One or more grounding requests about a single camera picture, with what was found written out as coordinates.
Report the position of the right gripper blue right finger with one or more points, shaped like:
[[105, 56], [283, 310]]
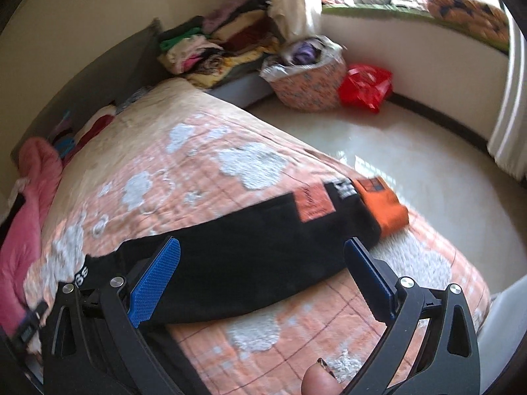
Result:
[[448, 360]]

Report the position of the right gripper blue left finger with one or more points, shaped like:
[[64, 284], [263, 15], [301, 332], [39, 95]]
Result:
[[92, 343]]

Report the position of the black orange IKISS sweater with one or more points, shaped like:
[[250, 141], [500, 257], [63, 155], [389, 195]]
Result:
[[265, 253]]

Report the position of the pile of folded clothes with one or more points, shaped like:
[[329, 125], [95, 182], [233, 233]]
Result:
[[228, 43]]

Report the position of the right hand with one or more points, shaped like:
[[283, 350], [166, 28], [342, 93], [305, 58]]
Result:
[[320, 380]]

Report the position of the pink fluffy blanket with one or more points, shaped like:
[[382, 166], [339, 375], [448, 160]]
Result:
[[41, 165]]

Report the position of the peach white tufted bedspread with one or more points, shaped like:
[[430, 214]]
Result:
[[179, 157]]

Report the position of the striped colourful pillow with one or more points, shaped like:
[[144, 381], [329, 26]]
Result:
[[62, 135]]

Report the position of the white radiator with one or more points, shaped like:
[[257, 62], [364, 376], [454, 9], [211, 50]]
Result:
[[507, 143]]

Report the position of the red plastic bag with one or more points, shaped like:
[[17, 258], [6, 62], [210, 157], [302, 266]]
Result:
[[365, 87]]

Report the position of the grey upholstered headboard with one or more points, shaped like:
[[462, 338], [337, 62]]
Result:
[[113, 77]]

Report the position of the floral fabric laundry basket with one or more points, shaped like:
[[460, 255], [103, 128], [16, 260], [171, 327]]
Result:
[[306, 74]]

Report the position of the orange patterned cushion on sill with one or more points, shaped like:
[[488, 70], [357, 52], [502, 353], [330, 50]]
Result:
[[481, 19]]

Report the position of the cream curtain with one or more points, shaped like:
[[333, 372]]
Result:
[[297, 19]]

